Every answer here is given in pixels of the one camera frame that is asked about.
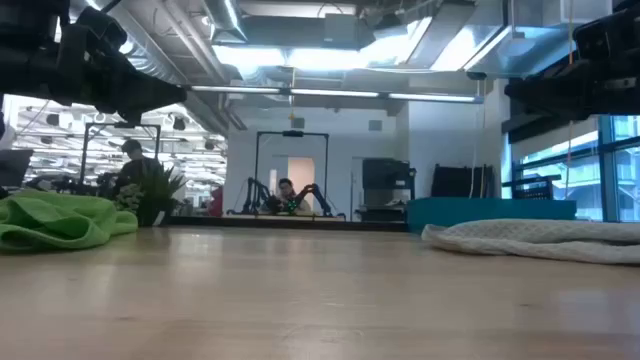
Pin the black gantry frame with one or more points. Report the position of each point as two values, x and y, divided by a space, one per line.
256 165
84 155

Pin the blue framed window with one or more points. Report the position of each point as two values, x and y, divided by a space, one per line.
607 170

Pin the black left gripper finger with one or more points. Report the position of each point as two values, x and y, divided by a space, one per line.
115 85

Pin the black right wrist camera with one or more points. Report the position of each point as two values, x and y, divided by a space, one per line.
607 35

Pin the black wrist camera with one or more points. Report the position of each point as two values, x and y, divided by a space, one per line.
102 27
607 35

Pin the black perforated rack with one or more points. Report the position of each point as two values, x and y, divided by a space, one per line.
535 189

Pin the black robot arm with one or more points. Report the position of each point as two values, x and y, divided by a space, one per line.
252 192
317 197

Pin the red object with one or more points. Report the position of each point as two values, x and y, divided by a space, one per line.
216 202

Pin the black aluminium table frame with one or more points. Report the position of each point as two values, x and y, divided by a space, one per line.
280 223

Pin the teal rectangular basket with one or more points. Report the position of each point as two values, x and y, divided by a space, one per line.
475 212

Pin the black equipment cart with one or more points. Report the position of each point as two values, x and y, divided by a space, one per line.
385 175

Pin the person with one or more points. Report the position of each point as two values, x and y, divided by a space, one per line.
286 190
136 172

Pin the artificial green potted plant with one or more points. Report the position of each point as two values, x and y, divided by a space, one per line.
155 195

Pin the silver spiral ventilation duct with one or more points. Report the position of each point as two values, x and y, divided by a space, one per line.
150 57

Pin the black folded panel stack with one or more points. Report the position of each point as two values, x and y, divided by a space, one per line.
460 181

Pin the black computer monitor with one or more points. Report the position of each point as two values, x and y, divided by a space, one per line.
14 167

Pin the green microfiber towel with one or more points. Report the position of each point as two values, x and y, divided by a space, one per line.
55 220

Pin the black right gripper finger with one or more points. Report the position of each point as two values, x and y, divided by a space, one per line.
560 92

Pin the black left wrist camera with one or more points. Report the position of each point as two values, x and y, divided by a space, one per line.
102 27

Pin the pale door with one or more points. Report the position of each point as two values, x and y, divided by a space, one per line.
303 170

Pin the grey waffle microfiber towel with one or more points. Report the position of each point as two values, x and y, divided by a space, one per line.
540 240

